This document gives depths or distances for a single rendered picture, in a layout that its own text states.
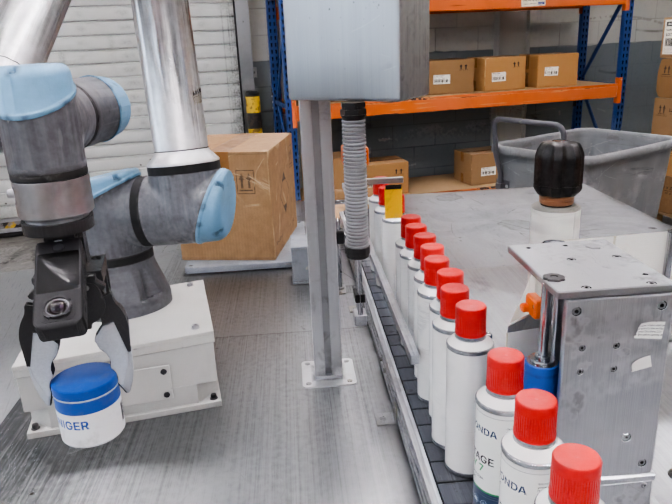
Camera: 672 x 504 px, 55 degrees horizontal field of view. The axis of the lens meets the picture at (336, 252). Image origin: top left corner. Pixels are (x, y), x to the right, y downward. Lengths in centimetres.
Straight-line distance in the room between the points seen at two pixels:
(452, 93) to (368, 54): 430
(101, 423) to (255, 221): 89
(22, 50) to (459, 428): 69
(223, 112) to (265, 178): 378
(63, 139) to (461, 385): 48
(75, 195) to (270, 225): 91
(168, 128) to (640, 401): 74
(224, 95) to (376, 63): 449
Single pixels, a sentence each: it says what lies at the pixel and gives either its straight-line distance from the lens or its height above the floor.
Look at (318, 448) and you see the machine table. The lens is 92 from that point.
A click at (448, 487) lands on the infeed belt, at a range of 78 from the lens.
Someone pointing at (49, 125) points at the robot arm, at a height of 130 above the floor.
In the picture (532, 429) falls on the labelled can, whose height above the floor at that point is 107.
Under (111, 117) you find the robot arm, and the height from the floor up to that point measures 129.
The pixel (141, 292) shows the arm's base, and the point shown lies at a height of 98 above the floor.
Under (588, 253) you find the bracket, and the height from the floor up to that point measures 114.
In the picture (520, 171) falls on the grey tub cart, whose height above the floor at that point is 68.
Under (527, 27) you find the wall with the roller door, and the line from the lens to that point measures 617.
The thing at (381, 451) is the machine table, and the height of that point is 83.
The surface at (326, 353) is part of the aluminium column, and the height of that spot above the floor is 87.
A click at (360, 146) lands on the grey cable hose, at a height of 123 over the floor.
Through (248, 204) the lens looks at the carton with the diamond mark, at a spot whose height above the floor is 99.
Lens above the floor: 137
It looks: 19 degrees down
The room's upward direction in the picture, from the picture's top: 3 degrees counter-clockwise
